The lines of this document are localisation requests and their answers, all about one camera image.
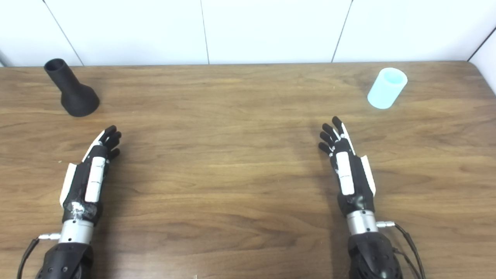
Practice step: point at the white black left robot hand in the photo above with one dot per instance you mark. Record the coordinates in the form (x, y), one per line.
(95, 178)

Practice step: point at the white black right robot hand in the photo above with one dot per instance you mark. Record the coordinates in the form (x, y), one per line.
(345, 174)

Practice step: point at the black flared nozzle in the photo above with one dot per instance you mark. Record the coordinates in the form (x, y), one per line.
(77, 99)

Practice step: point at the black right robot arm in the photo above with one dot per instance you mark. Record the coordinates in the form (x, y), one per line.
(372, 255)

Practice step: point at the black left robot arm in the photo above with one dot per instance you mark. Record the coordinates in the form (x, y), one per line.
(66, 259)

